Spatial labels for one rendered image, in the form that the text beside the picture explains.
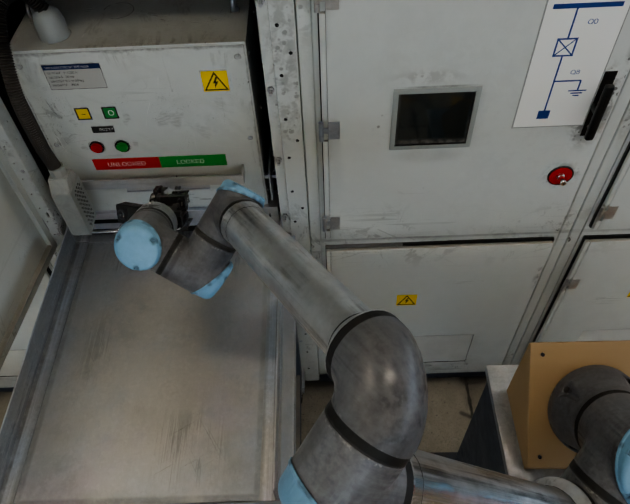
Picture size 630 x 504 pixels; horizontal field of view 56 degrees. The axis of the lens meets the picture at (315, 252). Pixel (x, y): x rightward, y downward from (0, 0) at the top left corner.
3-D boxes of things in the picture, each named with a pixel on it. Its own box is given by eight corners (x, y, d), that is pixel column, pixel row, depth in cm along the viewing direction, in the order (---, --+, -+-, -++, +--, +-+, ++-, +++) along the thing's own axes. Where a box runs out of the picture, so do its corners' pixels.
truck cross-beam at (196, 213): (279, 222, 158) (277, 207, 153) (79, 230, 159) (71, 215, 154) (279, 208, 161) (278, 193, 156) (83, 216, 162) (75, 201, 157)
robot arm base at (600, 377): (636, 358, 120) (665, 376, 110) (643, 445, 123) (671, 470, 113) (543, 370, 121) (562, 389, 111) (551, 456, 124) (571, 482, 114)
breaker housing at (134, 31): (269, 208, 155) (246, 41, 118) (82, 215, 156) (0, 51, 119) (274, 91, 187) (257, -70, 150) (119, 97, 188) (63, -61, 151)
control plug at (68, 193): (91, 235, 146) (65, 184, 132) (72, 236, 146) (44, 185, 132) (98, 212, 151) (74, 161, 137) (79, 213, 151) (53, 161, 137)
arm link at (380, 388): (426, 360, 61) (214, 165, 114) (361, 456, 63) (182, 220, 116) (487, 384, 68) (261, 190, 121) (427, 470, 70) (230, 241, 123)
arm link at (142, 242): (149, 283, 112) (100, 257, 110) (164, 259, 123) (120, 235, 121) (172, 243, 109) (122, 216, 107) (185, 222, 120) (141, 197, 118)
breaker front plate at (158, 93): (267, 210, 155) (243, 47, 118) (84, 217, 155) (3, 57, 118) (267, 207, 155) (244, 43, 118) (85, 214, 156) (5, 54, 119)
